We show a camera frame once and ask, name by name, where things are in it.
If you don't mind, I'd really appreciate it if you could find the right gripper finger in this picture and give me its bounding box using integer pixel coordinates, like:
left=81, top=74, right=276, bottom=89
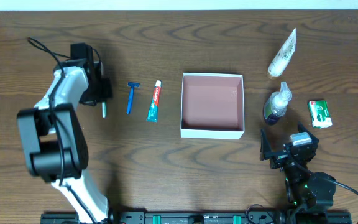
left=260, top=129, right=272, bottom=161
left=298, top=121, right=313, bottom=137

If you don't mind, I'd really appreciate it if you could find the white box pink interior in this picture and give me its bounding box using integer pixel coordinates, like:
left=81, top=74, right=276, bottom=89
left=180, top=73, right=245, bottom=140

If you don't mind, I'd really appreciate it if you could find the green toothbrush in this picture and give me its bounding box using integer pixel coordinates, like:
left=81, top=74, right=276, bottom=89
left=102, top=102, right=107, bottom=119

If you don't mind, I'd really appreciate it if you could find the blue disposable razor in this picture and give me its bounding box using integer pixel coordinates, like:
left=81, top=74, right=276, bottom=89
left=126, top=82, right=140, bottom=114

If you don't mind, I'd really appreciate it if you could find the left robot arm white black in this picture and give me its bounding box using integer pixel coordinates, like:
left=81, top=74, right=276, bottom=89
left=17, top=43, right=114, bottom=223

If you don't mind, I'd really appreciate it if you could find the Colgate toothpaste tube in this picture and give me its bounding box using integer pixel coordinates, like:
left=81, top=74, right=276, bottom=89
left=147, top=80, right=162, bottom=122

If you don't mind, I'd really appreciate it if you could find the clear pump soap bottle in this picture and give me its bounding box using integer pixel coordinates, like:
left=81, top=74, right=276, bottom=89
left=263, top=82, right=292, bottom=126

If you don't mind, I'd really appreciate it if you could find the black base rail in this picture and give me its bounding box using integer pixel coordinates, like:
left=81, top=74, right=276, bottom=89
left=40, top=211, right=352, bottom=224

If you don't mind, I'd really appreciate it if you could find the white lotion tube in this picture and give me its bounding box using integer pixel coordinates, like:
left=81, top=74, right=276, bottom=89
left=267, top=28, right=296, bottom=79

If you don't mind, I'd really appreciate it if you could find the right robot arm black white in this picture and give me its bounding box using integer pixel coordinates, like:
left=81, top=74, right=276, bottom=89
left=260, top=123, right=336, bottom=223

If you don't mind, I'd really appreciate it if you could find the green soap bar pack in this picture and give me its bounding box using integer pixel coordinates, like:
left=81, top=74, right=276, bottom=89
left=308, top=100, right=333, bottom=129

